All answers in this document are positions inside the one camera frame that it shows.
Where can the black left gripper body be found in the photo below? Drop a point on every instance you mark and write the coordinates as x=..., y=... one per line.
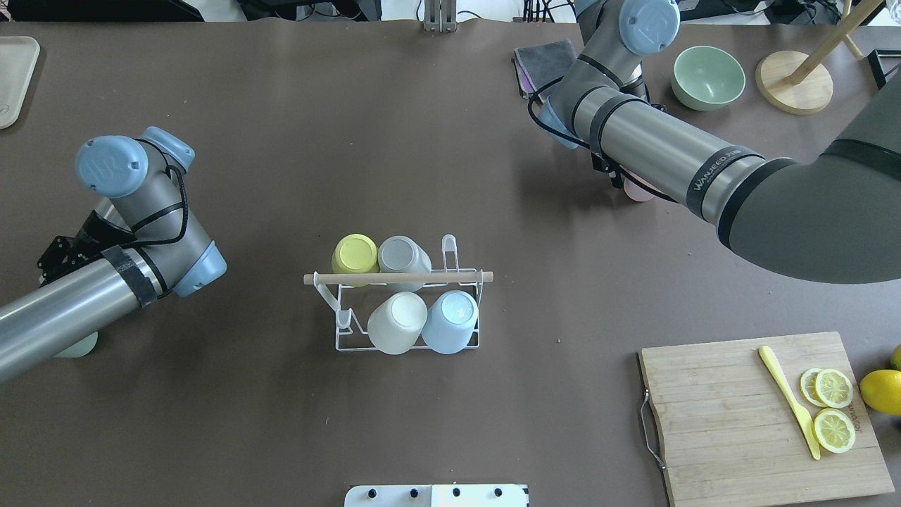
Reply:
x=93, y=233

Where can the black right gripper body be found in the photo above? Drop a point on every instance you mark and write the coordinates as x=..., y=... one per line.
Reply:
x=608, y=165

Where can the pink plastic cup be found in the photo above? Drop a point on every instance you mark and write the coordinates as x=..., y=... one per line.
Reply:
x=636, y=192

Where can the mint green plastic cup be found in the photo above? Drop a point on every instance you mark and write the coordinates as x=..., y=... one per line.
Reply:
x=81, y=348

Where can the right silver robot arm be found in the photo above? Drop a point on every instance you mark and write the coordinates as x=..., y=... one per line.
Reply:
x=835, y=220

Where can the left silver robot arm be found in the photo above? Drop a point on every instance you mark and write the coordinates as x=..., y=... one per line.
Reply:
x=141, y=243

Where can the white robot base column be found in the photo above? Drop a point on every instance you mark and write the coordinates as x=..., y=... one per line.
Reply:
x=489, y=494

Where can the light blue plastic cup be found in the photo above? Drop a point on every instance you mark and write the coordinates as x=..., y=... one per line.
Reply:
x=450, y=322

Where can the grey plastic cup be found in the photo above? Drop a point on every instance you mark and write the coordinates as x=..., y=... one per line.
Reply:
x=400, y=254

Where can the yellow plastic cup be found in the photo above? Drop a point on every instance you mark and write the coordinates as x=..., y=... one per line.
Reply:
x=355, y=254

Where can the cream white plastic cup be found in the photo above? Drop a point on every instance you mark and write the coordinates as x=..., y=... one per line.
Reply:
x=395, y=326

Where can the purple cloth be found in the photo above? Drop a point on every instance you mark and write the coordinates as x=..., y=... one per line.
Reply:
x=523, y=82

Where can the grey folded cloth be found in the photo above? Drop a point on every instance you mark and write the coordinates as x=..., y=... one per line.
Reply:
x=544, y=63

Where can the mint green bowl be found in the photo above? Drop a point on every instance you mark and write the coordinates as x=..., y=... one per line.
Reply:
x=707, y=78

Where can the beige plastic tray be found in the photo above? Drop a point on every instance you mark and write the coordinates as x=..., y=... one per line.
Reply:
x=19, y=56

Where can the wooden mug tree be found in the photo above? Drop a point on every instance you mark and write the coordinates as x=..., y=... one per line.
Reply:
x=799, y=83

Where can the bamboo cutting board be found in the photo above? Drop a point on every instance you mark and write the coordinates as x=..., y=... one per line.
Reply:
x=727, y=436

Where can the lemon slice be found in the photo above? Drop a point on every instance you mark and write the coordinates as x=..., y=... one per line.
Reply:
x=833, y=388
x=834, y=430

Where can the yellow plastic knife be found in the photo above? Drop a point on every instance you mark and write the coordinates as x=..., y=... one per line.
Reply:
x=801, y=414

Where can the green lime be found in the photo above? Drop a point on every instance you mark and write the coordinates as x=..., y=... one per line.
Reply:
x=895, y=359

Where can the yellow lemon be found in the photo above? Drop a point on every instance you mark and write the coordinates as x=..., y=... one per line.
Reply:
x=881, y=391

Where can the white wire cup holder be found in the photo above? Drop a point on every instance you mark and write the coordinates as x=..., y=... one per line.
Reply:
x=389, y=297

